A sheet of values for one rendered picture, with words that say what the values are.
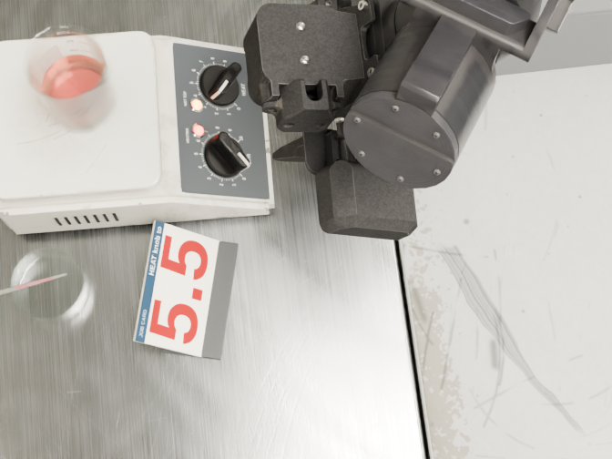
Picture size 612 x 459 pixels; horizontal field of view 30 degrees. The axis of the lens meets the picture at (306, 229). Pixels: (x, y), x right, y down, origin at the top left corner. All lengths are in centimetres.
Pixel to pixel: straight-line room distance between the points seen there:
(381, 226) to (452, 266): 24
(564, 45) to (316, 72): 33
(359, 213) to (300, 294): 24
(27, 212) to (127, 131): 9
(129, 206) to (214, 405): 16
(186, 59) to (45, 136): 12
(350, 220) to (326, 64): 9
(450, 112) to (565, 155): 39
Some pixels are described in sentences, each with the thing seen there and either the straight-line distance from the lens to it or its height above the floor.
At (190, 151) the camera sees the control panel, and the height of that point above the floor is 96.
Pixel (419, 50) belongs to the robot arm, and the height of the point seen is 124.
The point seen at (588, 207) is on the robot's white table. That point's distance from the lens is 91.
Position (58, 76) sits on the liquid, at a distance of 81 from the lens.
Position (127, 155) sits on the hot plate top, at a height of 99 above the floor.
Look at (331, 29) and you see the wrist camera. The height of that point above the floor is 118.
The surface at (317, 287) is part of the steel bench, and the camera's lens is 87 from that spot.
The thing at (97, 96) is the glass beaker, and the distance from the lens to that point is 78.
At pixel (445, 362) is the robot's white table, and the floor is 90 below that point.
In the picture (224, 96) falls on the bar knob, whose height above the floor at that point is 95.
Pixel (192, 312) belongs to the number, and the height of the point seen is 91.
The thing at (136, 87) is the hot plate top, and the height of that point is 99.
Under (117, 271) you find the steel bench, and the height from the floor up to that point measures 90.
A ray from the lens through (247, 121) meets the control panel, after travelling 87.
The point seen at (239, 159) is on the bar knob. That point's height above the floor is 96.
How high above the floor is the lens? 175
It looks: 75 degrees down
